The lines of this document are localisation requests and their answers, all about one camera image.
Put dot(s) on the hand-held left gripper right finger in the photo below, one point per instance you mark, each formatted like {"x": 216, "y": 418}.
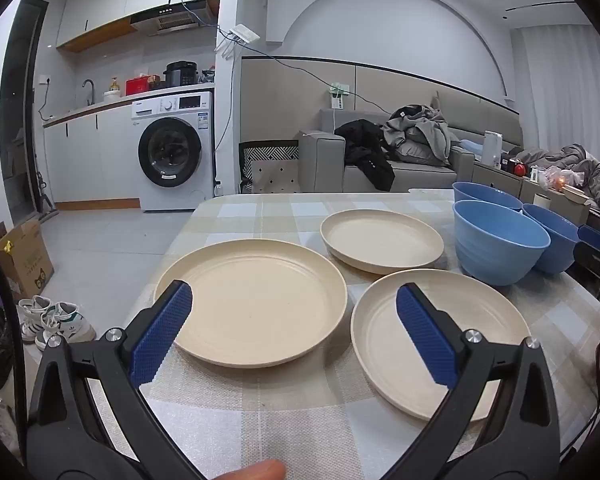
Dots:
{"x": 427, "y": 340}

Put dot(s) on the grey blanket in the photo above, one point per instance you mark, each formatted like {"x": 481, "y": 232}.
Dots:
{"x": 585, "y": 170}

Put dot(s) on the white kitchen base cabinets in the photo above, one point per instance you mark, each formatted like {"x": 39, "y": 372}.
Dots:
{"x": 90, "y": 160}

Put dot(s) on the white green sneaker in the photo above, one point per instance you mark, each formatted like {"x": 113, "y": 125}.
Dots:
{"x": 70, "y": 327}

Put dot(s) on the light blue pillow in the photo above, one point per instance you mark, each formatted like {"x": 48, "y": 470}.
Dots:
{"x": 470, "y": 146}

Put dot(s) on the black jacket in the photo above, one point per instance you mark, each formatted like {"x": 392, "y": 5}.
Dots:
{"x": 370, "y": 160}

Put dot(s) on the beige low side cabinet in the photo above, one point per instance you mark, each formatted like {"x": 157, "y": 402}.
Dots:
{"x": 510, "y": 185}

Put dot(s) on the metal kitchen faucet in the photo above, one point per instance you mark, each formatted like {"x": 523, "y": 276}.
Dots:
{"x": 93, "y": 95}

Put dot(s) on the white washing machine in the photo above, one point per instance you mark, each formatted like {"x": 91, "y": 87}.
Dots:
{"x": 180, "y": 105}

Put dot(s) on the cardboard box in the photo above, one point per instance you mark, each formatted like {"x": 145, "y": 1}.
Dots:
{"x": 30, "y": 260}

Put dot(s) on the yellow soap bottle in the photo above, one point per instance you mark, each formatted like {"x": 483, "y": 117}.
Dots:
{"x": 114, "y": 84}

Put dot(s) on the white wall power strip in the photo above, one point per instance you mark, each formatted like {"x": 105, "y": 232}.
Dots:
{"x": 337, "y": 95}

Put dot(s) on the grey sofa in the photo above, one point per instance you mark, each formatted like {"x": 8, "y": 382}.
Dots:
{"x": 420, "y": 177}

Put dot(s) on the white cup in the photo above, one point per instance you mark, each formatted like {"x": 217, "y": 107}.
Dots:
{"x": 541, "y": 201}

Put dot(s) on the cream round plate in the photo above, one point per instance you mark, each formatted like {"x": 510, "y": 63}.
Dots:
{"x": 380, "y": 240}
{"x": 260, "y": 300}
{"x": 380, "y": 350}

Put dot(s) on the small brown box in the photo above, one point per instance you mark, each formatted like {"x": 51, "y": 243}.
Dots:
{"x": 155, "y": 82}

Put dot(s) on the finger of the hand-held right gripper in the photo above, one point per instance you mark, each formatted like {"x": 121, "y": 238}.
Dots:
{"x": 594, "y": 237}
{"x": 597, "y": 262}

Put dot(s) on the dark glass door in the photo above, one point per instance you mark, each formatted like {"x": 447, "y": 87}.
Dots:
{"x": 22, "y": 110}

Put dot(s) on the stick vacuum cleaner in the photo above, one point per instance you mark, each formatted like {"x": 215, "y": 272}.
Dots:
{"x": 42, "y": 195}

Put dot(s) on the small white container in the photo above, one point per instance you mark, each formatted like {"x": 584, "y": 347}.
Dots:
{"x": 112, "y": 96}

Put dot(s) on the white wall router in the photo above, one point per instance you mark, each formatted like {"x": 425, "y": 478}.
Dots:
{"x": 245, "y": 34}

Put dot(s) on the clear plastic bag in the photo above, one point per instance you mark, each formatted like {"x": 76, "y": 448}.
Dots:
{"x": 557, "y": 179}

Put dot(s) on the black white patterned bag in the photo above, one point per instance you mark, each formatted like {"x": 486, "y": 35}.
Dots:
{"x": 270, "y": 170}

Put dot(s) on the red box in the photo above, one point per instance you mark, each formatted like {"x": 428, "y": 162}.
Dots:
{"x": 137, "y": 86}

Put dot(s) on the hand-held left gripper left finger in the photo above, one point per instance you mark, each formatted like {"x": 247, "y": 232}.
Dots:
{"x": 162, "y": 332}

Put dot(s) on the black pressure cooker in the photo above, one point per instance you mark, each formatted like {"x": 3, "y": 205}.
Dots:
{"x": 180, "y": 75}

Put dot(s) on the pile of grey clothes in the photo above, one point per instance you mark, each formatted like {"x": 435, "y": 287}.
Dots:
{"x": 425, "y": 135}

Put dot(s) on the person's left hand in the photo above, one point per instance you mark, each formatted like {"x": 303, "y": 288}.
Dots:
{"x": 260, "y": 471}

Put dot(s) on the white curtain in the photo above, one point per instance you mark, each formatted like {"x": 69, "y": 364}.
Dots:
{"x": 570, "y": 85}

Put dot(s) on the blue ribbed bowl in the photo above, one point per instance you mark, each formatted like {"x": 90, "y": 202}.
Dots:
{"x": 500, "y": 255}
{"x": 560, "y": 245}
{"x": 485, "y": 192}

